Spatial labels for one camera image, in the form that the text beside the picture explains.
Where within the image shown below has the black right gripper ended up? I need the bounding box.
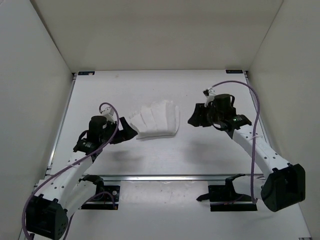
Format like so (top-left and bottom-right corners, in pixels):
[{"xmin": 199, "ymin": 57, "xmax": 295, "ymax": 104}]
[{"xmin": 187, "ymin": 103, "xmax": 222, "ymax": 128}]

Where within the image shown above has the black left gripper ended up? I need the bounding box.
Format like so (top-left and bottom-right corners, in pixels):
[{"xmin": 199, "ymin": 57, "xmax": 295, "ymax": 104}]
[{"xmin": 101, "ymin": 115, "xmax": 139, "ymax": 143}]

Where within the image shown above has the white pleated skirt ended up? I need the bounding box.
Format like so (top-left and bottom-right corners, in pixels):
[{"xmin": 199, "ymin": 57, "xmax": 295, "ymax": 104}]
[{"xmin": 129, "ymin": 100, "xmax": 180, "ymax": 139}]

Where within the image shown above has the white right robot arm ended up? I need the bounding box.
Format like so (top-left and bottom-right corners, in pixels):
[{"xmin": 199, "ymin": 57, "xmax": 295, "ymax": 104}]
[{"xmin": 203, "ymin": 88, "xmax": 306, "ymax": 212}]

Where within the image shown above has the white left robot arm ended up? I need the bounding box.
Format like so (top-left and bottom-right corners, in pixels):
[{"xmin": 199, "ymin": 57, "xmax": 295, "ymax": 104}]
[{"xmin": 21, "ymin": 102, "xmax": 138, "ymax": 240}]

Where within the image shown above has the right corner label sticker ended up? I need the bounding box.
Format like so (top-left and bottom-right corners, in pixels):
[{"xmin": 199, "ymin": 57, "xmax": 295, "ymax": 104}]
[{"xmin": 225, "ymin": 69, "xmax": 243, "ymax": 74}]

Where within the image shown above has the corner label sticker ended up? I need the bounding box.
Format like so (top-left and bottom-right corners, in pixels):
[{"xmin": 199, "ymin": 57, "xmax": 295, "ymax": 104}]
[
  {"xmin": 225, "ymin": 69, "xmax": 243, "ymax": 74},
  {"xmin": 77, "ymin": 71, "xmax": 95, "ymax": 76}
]

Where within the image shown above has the left corner label sticker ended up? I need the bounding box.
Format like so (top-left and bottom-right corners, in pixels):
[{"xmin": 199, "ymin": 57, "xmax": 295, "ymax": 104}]
[{"xmin": 77, "ymin": 71, "xmax": 95, "ymax": 76}]

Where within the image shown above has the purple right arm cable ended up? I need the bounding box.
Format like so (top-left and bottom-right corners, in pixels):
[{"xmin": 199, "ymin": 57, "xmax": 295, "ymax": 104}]
[{"xmin": 209, "ymin": 80, "xmax": 263, "ymax": 205}]

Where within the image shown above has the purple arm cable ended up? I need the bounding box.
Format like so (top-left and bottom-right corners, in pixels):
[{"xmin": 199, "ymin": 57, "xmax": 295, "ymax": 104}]
[
  {"xmin": 209, "ymin": 80, "xmax": 263, "ymax": 205},
  {"xmin": 21, "ymin": 101, "xmax": 120, "ymax": 238}
]

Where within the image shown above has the aluminium rail bar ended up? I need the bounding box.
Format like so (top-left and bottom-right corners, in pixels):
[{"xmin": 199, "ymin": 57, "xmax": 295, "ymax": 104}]
[{"xmin": 99, "ymin": 174, "xmax": 232, "ymax": 182}]

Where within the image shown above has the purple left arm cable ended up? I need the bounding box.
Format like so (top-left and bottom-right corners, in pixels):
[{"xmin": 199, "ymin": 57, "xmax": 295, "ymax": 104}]
[{"xmin": 21, "ymin": 101, "xmax": 120, "ymax": 238}]

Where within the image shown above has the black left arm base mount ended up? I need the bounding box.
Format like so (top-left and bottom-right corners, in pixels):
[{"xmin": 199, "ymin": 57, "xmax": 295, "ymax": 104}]
[{"xmin": 78, "ymin": 174, "xmax": 121, "ymax": 210}]

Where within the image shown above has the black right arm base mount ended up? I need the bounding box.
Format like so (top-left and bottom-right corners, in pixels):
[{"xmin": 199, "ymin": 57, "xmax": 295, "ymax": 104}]
[{"xmin": 196, "ymin": 173, "xmax": 258, "ymax": 212}]

